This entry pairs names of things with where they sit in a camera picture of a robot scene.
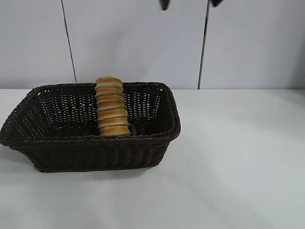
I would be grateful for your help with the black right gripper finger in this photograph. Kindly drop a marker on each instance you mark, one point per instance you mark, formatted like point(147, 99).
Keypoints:
point(216, 2)
point(164, 4)

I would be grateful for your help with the long striped bread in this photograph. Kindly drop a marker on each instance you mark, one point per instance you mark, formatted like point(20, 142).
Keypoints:
point(112, 109)

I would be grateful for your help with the dark brown woven basket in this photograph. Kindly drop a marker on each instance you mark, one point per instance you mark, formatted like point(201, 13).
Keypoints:
point(95, 152)

